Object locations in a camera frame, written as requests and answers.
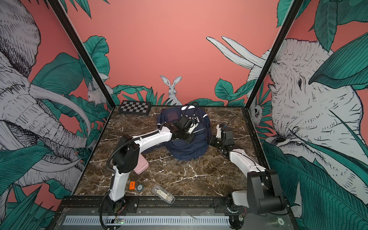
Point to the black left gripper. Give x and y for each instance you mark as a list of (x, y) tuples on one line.
[(189, 140)]

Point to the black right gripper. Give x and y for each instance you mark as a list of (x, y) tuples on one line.
[(212, 142)]

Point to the navy blue school backpack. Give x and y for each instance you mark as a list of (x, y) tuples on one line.
[(199, 144)]

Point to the pink pencil case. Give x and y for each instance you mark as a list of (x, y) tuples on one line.
[(142, 165)]

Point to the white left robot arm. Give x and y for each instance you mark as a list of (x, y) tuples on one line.
[(125, 158)]

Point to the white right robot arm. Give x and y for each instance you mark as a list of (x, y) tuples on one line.
[(263, 192)]

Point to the clear plastic supply case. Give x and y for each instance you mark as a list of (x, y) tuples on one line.
[(163, 194)]

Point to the orange pencil sharpener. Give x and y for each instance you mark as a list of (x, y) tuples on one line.
[(132, 185)]

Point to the black white checkerboard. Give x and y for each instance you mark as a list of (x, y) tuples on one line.
[(135, 108)]

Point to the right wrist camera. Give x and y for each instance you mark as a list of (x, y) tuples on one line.
[(219, 130)]

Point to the black front mounting rail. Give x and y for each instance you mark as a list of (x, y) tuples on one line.
[(131, 204)]

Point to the white slotted cable duct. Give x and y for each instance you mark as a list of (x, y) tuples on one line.
[(147, 220)]

